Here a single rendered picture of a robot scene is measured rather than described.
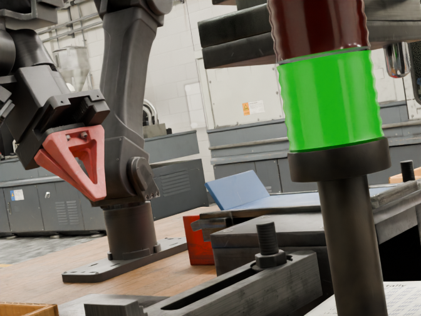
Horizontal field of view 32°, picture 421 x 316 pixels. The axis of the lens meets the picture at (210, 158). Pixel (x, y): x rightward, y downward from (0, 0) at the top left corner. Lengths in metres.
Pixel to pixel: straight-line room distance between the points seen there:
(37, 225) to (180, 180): 1.99
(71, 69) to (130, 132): 8.12
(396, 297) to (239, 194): 0.25
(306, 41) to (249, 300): 0.18
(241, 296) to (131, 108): 0.58
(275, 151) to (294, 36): 5.96
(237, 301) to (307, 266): 0.07
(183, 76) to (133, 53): 8.59
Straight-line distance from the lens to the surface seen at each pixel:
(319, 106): 0.28
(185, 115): 9.62
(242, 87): 6.43
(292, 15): 0.29
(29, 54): 0.82
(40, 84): 0.78
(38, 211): 8.89
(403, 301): 0.44
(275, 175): 6.28
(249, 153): 6.43
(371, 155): 0.29
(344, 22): 0.29
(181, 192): 7.85
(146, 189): 0.93
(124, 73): 0.98
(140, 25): 1.02
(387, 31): 0.60
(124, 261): 0.94
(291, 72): 0.29
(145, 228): 0.95
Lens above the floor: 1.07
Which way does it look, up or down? 3 degrees down
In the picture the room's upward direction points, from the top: 9 degrees counter-clockwise
